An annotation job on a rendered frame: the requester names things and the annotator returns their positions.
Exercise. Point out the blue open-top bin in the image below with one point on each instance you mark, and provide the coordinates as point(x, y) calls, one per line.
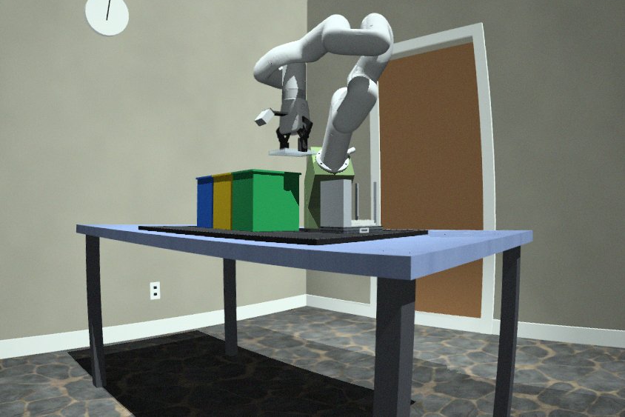
point(205, 201)

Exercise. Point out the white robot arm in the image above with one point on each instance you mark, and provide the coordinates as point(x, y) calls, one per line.
point(288, 65)

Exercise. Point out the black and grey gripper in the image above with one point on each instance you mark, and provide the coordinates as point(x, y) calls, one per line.
point(292, 124)

